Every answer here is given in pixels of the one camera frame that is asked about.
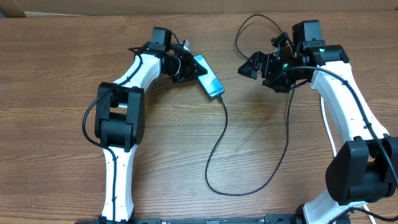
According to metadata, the Samsung Galaxy smartphone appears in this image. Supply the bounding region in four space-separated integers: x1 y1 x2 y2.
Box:
193 55 224 98

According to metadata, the black USB charging cable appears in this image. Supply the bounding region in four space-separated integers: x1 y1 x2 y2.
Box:
204 13 296 197

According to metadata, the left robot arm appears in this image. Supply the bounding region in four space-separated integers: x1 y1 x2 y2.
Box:
92 27 207 223

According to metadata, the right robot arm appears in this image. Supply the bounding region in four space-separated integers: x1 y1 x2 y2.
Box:
238 20 397 223

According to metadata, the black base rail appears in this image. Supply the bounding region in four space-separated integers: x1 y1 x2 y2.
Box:
76 214 305 224

